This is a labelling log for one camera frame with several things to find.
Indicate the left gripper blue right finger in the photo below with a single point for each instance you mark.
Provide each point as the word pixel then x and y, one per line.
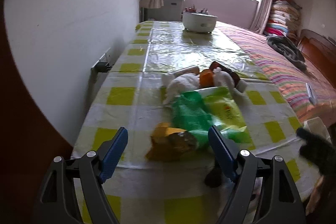
pixel 225 151

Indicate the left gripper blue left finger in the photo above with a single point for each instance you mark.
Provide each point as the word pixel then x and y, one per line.
pixel 110 153

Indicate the yellow foil snack wrapper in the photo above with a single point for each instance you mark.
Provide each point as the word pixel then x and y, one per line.
pixel 170 143

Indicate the white plastic trash bin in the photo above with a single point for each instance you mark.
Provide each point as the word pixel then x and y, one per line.
pixel 316 126

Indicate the green plastic bag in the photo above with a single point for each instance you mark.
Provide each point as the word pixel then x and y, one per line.
pixel 196 111

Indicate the white remote on bed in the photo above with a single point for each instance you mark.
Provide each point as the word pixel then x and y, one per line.
pixel 311 94

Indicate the checkered yellow white tablecloth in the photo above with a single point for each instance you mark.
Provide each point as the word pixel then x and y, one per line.
pixel 142 191

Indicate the brown small bottle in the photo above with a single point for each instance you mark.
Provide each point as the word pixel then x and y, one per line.
pixel 224 76

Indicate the dark red wooden door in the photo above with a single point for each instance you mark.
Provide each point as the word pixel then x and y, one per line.
pixel 28 143

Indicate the white crumpled tissue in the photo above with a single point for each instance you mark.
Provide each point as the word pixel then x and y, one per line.
pixel 177 85

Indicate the wooden bed headboard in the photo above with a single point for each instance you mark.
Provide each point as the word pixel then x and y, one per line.
pixel 320 51

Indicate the dark grey blanket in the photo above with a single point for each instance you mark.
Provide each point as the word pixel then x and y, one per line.
pixel 284 46

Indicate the stack of folded quilts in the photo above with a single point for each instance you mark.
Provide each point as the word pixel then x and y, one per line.
pixel 284 19

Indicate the white round pot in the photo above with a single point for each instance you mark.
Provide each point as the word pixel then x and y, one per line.
pixel 198 22

